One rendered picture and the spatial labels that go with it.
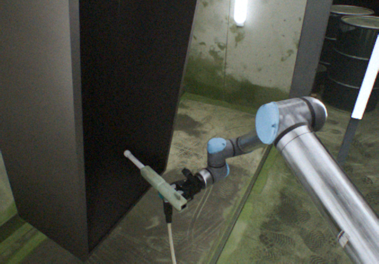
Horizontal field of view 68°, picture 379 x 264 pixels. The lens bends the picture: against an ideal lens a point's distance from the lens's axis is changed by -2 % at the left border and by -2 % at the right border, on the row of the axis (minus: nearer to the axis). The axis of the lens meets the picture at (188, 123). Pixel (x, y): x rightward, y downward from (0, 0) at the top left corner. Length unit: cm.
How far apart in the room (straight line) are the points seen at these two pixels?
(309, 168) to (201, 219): 117
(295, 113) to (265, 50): 193
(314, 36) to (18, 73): 228
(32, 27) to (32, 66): 10
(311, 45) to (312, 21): 20
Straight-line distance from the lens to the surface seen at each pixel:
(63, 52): 65
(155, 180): 131
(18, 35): 75
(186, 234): 178
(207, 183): 139
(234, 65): 289
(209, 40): 292
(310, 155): 79
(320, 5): 262
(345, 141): 206
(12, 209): 198
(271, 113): 83
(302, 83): 279
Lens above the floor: 146
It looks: 31 degrees down
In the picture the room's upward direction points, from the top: straight up
